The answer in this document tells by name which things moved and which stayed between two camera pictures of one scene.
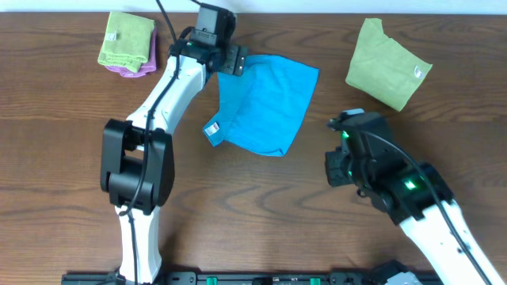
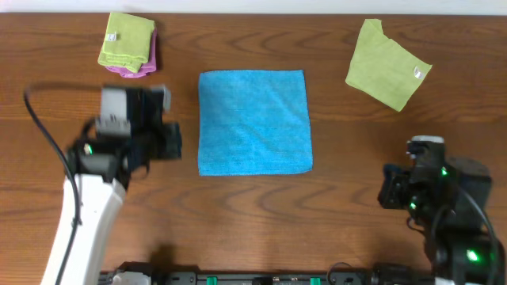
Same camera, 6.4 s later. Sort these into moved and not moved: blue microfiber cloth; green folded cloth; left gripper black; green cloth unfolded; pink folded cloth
Moved: blue microfiber cloth; left gripper black
Not moved: green cloth unfolded; green folded cloth; pink folded cloth
